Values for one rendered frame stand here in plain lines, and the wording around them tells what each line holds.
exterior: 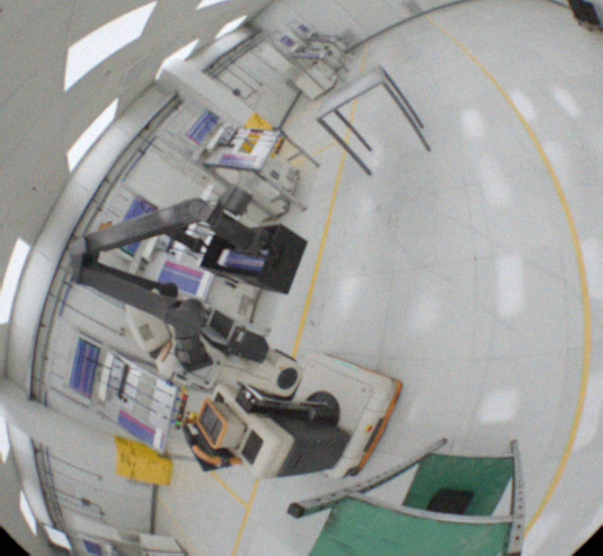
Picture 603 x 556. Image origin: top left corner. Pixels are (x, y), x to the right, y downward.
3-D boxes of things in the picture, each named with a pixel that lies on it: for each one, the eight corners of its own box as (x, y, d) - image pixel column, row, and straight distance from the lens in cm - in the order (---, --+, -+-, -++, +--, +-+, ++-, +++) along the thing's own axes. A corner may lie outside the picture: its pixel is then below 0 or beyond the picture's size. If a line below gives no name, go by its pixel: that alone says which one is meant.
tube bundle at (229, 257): (222, 266, 122) (216, 262, 121) (228, 253, 123) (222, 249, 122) (284, 276, 78) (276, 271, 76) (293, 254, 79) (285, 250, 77)
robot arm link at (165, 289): (75, 275, 102) (81, 276, 92) (84, 239, 103) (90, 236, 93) (164, 301, 120) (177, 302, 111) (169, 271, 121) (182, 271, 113)
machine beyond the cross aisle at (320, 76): (350, 69, 652) (295, 16, 637) (347, 81, 576) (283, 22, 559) (309, 94, 705) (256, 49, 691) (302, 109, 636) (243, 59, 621)
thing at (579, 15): (591, 24, 643) (579, -3, 633) (605, 33, 613) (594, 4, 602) (575, 23, 600) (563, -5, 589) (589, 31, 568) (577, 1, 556)
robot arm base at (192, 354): (175, 356, 80) (185, 373, 70) (167, 332, 77) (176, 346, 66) (201, 348, 82) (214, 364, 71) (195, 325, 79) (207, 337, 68)
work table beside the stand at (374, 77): (431, 151, 244) (383, 79, 206) (368, 176, 262) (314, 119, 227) (423, 125, 280) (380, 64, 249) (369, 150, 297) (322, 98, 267)
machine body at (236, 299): (270, 268, 290) (225, 241, 265) (252, 328, 275) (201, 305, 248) (242, 273, 344) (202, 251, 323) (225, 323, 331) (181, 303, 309)
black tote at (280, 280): (218, 276, 126) (198, 266, 122) (232, 244, 128) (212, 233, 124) (288, 295, 75) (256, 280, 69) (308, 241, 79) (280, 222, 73)
